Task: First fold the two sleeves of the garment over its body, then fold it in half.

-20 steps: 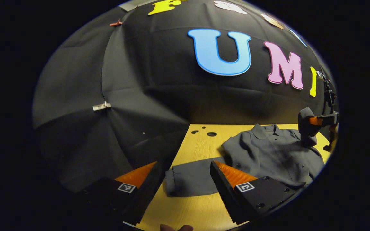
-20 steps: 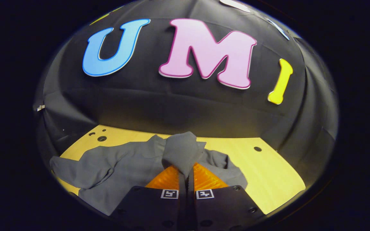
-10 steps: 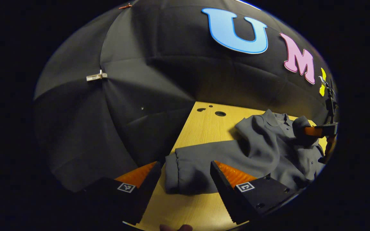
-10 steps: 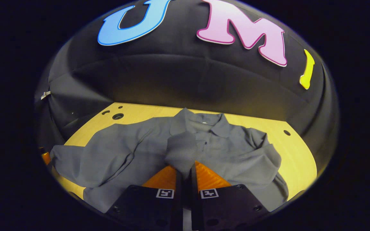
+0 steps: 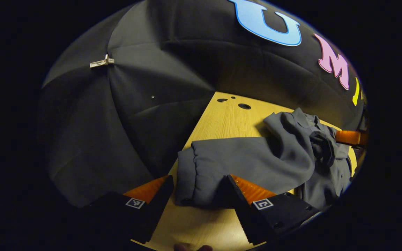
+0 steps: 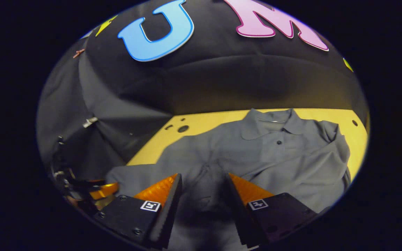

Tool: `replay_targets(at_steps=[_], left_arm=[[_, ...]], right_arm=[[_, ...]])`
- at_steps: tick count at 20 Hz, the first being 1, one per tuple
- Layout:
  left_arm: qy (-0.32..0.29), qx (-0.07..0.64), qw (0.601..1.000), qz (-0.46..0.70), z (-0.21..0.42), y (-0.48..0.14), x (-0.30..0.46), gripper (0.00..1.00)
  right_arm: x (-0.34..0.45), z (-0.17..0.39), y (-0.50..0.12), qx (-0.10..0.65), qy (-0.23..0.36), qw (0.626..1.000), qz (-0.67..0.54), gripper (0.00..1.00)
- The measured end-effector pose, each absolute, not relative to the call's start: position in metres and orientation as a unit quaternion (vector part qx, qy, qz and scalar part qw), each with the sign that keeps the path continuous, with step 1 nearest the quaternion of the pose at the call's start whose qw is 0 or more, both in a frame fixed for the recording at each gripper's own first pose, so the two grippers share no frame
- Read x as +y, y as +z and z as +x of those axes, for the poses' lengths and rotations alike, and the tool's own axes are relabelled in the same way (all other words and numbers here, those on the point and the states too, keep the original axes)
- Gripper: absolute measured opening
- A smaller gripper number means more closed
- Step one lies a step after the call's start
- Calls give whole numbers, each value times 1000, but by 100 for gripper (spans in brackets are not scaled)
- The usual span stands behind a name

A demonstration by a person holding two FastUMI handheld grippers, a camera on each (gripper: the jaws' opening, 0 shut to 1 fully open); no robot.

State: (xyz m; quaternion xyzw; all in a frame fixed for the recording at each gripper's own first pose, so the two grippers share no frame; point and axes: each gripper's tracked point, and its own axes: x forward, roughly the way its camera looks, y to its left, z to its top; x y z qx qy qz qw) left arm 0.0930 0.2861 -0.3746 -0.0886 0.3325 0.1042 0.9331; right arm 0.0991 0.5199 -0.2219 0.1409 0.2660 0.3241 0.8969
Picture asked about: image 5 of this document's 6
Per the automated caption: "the black backdrop cloth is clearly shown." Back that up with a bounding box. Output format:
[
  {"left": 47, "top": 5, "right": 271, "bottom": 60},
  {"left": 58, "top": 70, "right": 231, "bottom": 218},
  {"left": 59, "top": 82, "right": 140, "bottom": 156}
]
[{"left": 37, "top": 0, "right": 367, "bottom": 210}]

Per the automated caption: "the grey button shirt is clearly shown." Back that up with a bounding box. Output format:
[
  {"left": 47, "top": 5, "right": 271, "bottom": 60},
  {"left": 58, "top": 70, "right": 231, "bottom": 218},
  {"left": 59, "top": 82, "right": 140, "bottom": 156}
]
[{"left": 175, "top": 107, "right": 358, "bottom": 211}]

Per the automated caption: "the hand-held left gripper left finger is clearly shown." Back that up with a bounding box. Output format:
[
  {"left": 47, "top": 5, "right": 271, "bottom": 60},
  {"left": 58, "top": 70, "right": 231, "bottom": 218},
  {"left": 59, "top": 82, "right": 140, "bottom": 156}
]
[{"left": 82, "top": 175, "right": 174, "bottom": 244}]

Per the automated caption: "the silver metal clip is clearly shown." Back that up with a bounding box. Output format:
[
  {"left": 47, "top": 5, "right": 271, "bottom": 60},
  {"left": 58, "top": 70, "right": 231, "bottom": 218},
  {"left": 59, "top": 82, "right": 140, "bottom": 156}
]
[{"left": 89, "top": 54, "right": 115, "bottom": 68}]

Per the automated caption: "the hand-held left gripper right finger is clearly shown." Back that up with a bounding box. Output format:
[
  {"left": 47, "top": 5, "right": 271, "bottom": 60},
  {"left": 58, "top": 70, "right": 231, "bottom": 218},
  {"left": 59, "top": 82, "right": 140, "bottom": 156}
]
[{"left": 222, "top": 174, "right": 322, "bottom": 245}]

